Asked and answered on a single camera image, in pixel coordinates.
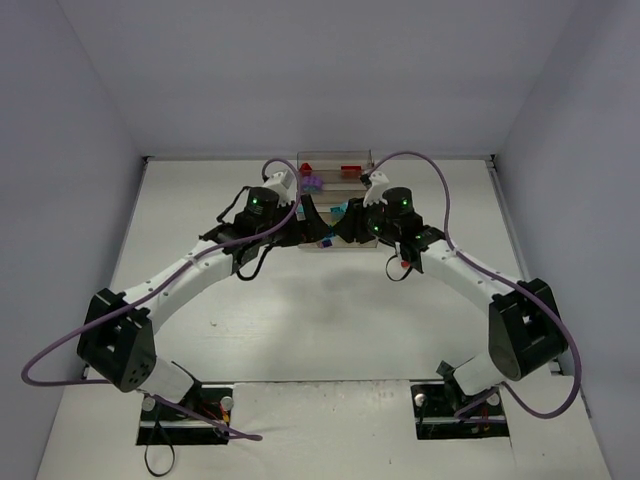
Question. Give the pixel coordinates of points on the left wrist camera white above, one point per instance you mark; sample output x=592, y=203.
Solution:
x=281, y=183

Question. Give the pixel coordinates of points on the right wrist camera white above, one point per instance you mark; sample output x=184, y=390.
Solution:
x=376, y=183

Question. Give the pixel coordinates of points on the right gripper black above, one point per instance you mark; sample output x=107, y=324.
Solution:
x=353, y=226

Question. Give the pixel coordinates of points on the clear bin nearest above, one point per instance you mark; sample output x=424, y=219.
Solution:
x=337, y=242

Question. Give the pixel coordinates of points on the purple rounded lego brick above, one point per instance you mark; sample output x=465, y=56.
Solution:
x=312, y=184

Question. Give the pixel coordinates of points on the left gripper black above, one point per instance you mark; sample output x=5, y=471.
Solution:
x=304, y=228

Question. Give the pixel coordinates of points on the clear bin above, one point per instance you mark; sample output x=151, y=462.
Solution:
x=333, y=198
x=333, y=181
x=337, y=242
x=322, y=160

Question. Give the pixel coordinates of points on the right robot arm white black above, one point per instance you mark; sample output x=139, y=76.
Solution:
x=522, y=337

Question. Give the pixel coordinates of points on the clear bin farthest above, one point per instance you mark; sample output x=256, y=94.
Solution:
x=322, y=160

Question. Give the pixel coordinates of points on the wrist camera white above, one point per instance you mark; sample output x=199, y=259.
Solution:
x=376, y=183
x=281, y=183

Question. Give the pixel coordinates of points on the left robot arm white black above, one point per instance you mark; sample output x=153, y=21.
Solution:
x=120, y=340

